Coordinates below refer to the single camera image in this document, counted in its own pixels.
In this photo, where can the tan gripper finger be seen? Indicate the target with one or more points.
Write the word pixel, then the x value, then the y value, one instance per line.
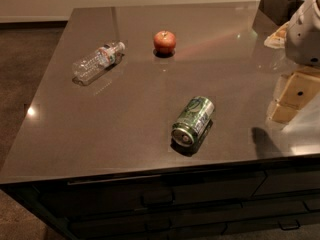
pixel 280 114

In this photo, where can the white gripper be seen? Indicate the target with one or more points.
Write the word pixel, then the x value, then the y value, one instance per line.
pixel 305 34

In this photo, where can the green soda can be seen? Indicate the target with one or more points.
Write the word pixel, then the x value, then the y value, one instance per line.
pixel 192 121

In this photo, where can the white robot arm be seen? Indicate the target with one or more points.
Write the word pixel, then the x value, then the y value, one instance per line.
pixel 304 127

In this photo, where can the snack packet on table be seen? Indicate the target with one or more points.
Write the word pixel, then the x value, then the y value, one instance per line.
pixel 277 39

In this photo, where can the dark box with bowl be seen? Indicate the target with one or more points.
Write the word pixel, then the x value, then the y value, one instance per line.
pixel 280 2

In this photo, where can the dark drawer cabinet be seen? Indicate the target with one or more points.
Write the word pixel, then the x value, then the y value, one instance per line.
pixel 179 205

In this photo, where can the red apple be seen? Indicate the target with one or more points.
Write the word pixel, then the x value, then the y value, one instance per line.
pixel 164 42

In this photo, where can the clear plastic water bottle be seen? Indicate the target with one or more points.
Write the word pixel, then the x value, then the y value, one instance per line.
pixel 91 67

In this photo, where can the black drawer handle right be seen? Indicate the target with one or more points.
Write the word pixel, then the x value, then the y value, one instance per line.
pixel 289 225

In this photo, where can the black drawer handle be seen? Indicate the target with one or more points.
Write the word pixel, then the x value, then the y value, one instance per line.
pixel 158 198
pixel 289 225

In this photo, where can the black drawer handle left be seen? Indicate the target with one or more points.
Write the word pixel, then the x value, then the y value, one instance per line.
pixel 158 198

